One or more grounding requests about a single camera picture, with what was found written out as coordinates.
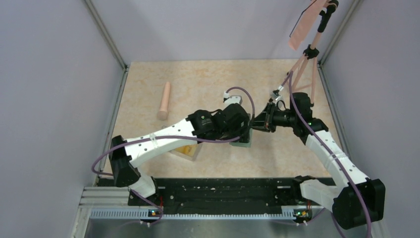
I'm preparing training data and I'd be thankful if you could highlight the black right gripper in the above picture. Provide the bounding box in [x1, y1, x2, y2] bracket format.
[249, 102, 297, 133]

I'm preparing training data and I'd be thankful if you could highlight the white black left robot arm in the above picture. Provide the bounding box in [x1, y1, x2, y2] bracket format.
[108, 103, 255, 205]

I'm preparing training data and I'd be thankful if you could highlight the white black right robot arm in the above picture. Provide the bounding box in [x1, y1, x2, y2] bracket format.
[252, 92, 386, 230]

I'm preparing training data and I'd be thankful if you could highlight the gold VIP credit card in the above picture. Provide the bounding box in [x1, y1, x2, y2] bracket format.
[175, 145, 198, 157]

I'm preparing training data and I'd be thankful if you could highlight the clear plastic card box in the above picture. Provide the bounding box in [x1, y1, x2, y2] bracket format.
[170, 144, 202, 162]

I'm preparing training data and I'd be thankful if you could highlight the pink tripod stand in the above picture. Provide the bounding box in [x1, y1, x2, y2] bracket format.
[287, 0, 339, 102]

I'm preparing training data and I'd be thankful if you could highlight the pink flat panel on tripod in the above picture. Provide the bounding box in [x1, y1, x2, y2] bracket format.
[288, 0, 327, 51]

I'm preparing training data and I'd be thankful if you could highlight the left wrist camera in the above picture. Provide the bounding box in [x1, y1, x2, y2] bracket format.
[223, 92, 243, 106]

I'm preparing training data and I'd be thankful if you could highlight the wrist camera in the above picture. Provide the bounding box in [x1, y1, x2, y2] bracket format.
[269, 90, 283, 103]
[223, 92, 243, 106]

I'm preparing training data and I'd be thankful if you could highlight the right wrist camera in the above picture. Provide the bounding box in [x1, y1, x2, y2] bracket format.
[269, 90, 283, 103]

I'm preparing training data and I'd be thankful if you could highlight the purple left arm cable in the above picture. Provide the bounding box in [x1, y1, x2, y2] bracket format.
[91, 86, 256, 227]

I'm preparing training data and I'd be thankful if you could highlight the pink cylindrical handle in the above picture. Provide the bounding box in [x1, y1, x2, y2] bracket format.
[157, 82, 171, 120]

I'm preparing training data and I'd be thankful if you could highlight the grey slotted cable duct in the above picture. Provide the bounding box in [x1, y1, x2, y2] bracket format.
[90, 208, 296, 220]

